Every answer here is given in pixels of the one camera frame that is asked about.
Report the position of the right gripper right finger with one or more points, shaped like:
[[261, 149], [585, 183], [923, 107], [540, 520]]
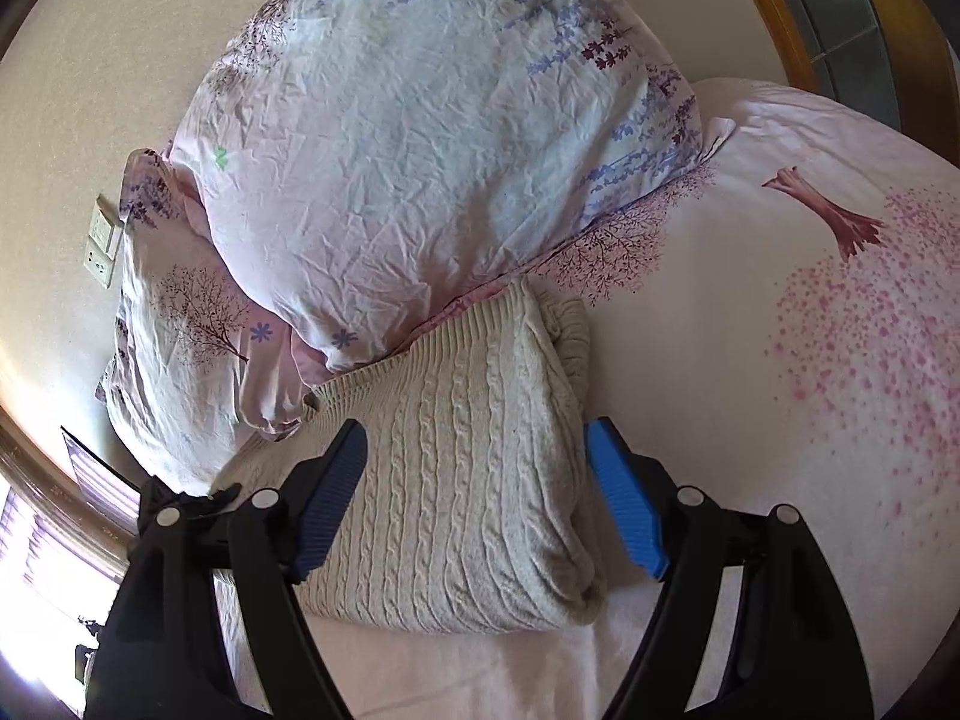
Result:
[[794, 651]]

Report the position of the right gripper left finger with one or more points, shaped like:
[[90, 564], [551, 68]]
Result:
[[161, 653]]

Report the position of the beige cable-knit sweater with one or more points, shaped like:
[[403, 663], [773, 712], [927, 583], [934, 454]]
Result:
[[472, 514]]

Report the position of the left pink floral pillow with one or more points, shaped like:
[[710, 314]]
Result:
[[200, 371]]

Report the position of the pink floral pillow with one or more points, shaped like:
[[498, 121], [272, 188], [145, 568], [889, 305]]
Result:
[[363, 164], [200, 371]]

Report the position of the pink floral bed sheet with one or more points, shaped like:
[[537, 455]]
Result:
[[782, 326]]

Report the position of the right pink floral pillow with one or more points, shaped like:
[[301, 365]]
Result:
[[363, 164]]

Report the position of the white wall switch plate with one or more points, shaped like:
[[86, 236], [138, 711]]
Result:
[[102, 242]]

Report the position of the wooden headboard frame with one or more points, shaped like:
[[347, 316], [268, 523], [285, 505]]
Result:
[[889, 59]]

